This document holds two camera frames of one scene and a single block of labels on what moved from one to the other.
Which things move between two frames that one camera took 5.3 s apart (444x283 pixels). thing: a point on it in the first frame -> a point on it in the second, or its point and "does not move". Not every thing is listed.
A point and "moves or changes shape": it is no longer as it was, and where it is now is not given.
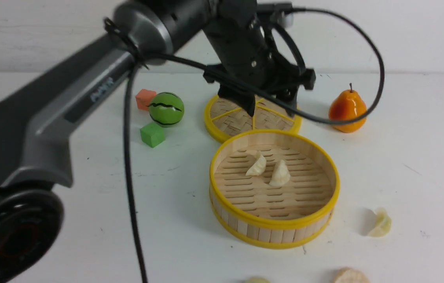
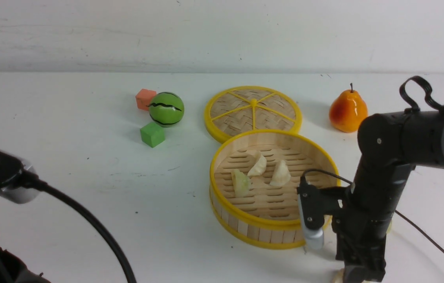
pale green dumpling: (383, 225) moves or changes shape
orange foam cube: (144, 98) does not move
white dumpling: (280, 175) does not move
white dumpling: (259, 166) does not move
